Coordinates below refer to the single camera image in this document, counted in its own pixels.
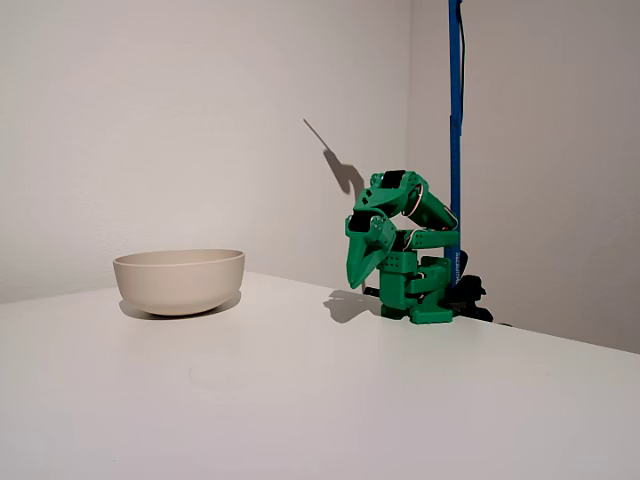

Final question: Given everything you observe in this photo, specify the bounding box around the beige bowl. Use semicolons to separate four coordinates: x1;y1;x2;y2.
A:
112;248;247;317

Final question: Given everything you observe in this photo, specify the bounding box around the blue camera pole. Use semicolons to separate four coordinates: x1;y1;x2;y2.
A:
443;0;469;290

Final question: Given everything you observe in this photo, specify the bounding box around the black cable on pole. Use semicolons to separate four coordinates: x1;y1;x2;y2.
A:
457;0;469;211

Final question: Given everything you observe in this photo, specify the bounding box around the black pole clamp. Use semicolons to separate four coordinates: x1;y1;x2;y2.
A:
446;248;495;323

